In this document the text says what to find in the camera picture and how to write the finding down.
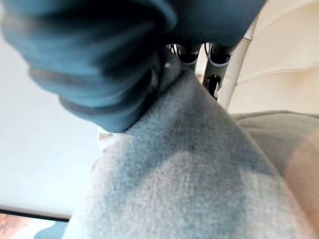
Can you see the olive grey cushion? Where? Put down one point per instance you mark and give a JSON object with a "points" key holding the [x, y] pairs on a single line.
{"points": [[274, 134]]}

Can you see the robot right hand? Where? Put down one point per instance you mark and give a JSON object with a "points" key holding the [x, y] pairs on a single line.
{"points": [[99, 62]]}

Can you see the light grey fleece cushion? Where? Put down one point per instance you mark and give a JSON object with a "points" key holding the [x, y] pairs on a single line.
{"points": [[179, 174]]}

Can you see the orange cushion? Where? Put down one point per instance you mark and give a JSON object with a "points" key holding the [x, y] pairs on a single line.
{"points": [[306, 179]]}

